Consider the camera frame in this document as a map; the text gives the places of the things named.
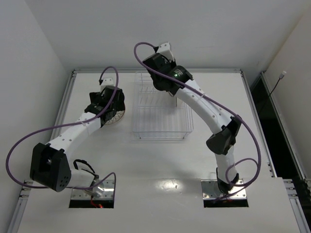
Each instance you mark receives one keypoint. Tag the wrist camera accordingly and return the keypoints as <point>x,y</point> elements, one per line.
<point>165,50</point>
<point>108,81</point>

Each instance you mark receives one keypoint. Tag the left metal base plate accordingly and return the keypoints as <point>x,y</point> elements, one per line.
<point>104,191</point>

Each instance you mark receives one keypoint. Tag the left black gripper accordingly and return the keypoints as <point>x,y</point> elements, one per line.
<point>116,101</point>

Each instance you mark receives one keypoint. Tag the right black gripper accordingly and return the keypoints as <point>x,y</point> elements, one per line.
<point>158,82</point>

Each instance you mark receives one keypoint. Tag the white wire dish rack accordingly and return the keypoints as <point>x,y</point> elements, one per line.
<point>155,116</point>

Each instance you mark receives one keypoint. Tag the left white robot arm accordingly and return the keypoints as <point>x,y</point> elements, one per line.
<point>50,162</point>

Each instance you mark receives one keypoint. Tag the metal base plate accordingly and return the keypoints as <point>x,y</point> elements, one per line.
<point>211,191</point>
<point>104,191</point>

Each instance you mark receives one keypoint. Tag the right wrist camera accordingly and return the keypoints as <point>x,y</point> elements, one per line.
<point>165,50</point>

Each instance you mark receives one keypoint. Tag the black cable white plug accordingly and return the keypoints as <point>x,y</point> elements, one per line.
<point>281,76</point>

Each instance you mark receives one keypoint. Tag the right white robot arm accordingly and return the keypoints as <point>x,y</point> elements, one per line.
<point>223,126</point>

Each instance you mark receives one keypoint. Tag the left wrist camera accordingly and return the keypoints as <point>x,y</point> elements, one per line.
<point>108,81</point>

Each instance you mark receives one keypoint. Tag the flower pattern plate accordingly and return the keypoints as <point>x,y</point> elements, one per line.
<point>178,103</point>
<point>117,117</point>

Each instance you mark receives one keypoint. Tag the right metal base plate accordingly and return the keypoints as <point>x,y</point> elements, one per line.
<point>211,191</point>

